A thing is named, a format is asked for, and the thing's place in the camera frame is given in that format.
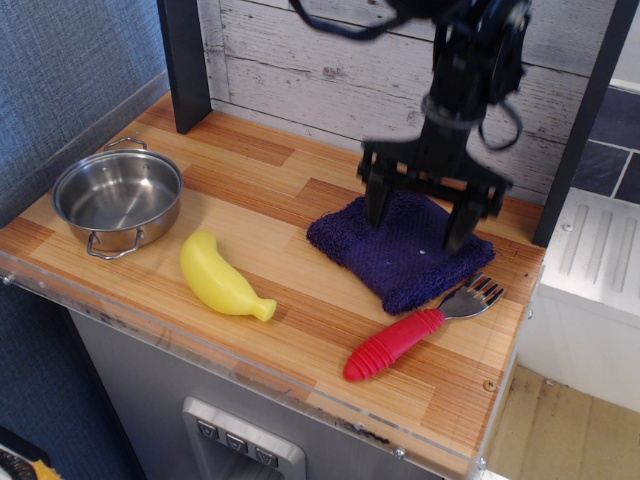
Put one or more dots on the black vertical post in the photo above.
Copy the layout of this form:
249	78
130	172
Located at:
609	53
185	60

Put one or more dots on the silver dispenser button panel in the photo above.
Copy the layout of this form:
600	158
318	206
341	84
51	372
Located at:
228	447

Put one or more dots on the stainless steel pot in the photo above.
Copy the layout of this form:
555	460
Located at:
120	199

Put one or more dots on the purple cloth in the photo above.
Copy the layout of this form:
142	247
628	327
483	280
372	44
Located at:
402	261

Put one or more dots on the yellow object at corner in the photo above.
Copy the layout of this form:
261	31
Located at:
17	466

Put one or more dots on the red handled metal fork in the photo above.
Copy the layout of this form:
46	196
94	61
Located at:
475	296

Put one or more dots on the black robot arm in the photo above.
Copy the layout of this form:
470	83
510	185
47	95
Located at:
477	63

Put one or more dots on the yellow toy banana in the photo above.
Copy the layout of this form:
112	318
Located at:
218	284

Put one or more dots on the black left vertical post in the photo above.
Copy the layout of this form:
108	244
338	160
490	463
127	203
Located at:
185	60

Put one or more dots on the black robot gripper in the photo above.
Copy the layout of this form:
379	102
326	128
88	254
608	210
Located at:
436	163

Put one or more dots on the black right vertical post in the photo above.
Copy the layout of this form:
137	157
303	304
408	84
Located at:
609	53

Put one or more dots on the white ridged side cabinet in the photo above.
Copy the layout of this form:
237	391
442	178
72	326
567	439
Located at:
582	328

